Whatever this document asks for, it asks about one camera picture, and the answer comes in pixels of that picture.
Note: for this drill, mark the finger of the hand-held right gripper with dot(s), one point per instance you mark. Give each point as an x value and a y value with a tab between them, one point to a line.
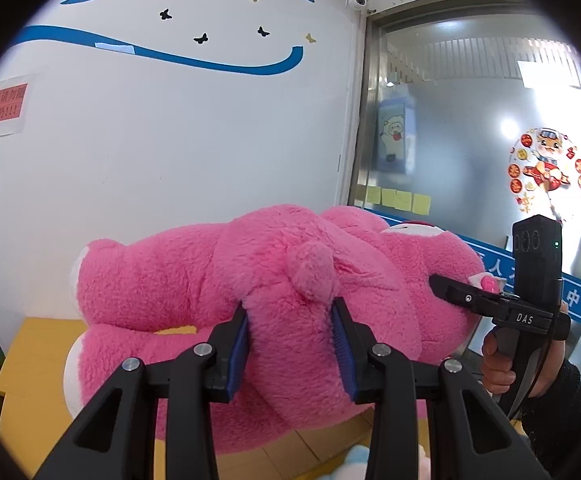
463	296

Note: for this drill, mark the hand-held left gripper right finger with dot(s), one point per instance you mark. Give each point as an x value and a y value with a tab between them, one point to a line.
341	355

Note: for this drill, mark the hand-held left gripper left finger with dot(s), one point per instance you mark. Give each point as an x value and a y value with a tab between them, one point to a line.
236	355

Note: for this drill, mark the pink plush bear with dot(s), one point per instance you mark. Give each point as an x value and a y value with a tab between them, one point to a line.
270	310

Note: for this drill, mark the cardboard box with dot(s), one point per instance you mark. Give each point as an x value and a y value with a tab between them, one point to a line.
35	385

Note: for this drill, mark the person's right forearm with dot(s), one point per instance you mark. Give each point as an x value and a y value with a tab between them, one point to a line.
563	420

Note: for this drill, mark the person's right hand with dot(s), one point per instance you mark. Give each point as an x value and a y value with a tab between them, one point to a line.
496	365

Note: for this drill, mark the yellow sticky note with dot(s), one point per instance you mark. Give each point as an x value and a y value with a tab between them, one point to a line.
402	200
421	203
373	194

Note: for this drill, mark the pastel plush toy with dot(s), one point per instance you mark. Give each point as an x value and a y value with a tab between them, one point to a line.
370	465

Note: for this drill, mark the red cartoon window sticker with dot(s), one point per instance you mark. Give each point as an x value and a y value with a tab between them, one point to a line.
545	170

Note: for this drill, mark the glass door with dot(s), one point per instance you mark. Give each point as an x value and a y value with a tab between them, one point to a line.
480	140

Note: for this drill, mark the blue sheep poster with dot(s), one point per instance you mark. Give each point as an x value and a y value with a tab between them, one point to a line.
394	135

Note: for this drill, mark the red paper notice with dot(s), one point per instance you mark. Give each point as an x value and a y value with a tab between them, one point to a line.
4	106

